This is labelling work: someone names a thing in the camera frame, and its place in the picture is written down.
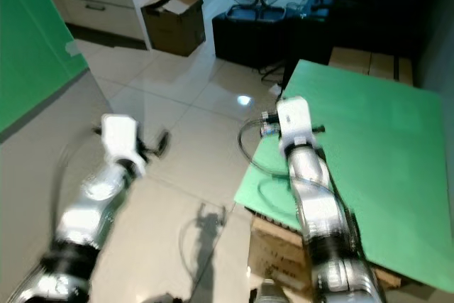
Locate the low black cabinet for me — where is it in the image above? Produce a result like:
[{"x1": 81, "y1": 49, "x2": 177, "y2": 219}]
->
[{"x1": 211, "y1": 8, "x2": 307, "y2": 70}]

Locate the flat plain cardboard box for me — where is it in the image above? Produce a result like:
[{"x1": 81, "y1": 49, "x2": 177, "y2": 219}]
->
[{"x1": 328, "y1": 45, "x2": 415, "y2": 85}]

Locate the open brown cardboard box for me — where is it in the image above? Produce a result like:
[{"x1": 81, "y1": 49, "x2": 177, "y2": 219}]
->
[{"x1": 140, "y1": 0, "x2": 207, "y2": 58}]

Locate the printed cardboard box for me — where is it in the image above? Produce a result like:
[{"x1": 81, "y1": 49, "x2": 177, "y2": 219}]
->
[{"x1": 247, "y1": 214, "x2": 405, "y2": 303}]

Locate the tall dark furniture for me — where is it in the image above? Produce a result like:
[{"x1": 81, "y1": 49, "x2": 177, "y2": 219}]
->
[{"x1": 281, "y1": 0, "x2": 426, "y2": 91}]

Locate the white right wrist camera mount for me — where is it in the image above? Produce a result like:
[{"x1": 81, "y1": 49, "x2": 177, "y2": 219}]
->
[{"x1": 275, "y1": 95, "x2": 316, "y2": 149}]

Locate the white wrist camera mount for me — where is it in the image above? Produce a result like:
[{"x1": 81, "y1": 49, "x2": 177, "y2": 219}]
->
[
  {"x1": 101, "y1": 113, "x2": 148, "y2": 175},
  {"x1": 275, "y1": 95, "x2": 316, "y2": 149}
]

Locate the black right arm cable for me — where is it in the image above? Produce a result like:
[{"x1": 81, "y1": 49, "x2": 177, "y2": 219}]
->
[{"x1": 238, "y1": 116, "x2": 362, "y2": 248}]

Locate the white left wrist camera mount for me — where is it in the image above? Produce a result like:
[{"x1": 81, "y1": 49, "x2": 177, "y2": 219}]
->
[{"x1": 101, "y1": 113, "x2": 148, "y2": 175}]

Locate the green wall panel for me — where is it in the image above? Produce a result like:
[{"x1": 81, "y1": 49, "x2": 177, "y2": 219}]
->
[{"x1": 0, "y1": 0, "x2": 92, "y2": 133}]

